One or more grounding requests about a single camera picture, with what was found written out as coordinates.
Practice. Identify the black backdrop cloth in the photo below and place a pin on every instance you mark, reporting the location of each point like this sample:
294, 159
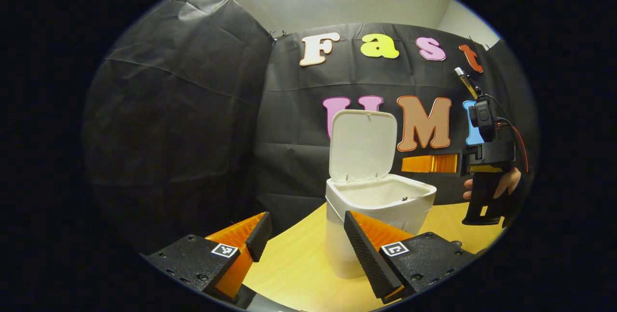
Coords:
193, 109

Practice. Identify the white desktop garbage bin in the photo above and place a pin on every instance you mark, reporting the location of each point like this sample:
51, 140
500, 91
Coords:
361, 143

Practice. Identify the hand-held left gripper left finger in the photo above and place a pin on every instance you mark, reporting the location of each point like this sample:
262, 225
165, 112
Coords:
260, 238

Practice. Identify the wooden desktop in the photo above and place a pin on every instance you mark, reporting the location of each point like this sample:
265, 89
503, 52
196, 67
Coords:
299, 264

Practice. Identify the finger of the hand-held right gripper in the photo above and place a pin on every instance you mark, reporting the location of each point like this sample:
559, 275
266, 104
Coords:
419, 163

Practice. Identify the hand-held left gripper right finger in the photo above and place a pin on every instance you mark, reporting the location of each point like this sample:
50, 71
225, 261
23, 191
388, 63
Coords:
368, 259

